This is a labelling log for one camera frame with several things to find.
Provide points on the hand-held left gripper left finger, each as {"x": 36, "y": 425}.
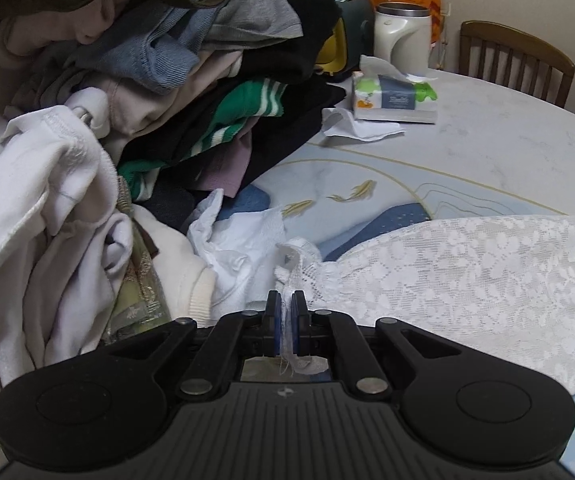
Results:
{"x": 278, "y": 330}

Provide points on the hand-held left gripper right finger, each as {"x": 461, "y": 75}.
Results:
{"x": 296, "y": 330}

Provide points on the white lace garment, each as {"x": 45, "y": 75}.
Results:
{"x": 467, "y": 280}

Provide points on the white sweatshirt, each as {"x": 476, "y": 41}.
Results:
{"x": 27, "y": 200}

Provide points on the pile of clothes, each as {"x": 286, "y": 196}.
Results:
{"x": 192, "y": 35}

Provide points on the white crumpled cloth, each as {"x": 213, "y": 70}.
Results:
{"x": 247, "y": 240}

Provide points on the loose white tissue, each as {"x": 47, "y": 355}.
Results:
{"x": 362, "y": 127}

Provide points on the tissue box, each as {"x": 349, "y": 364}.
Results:
{"x": 392, "y": 102}

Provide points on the white electric kettle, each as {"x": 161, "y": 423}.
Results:
{"x": 400, "y": 45}

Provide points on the dark bag with yellow trim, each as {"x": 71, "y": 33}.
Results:
{"x": 355, "y": 25}

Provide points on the wooden chair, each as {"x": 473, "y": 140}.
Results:
{"x": 512, "y": 35}

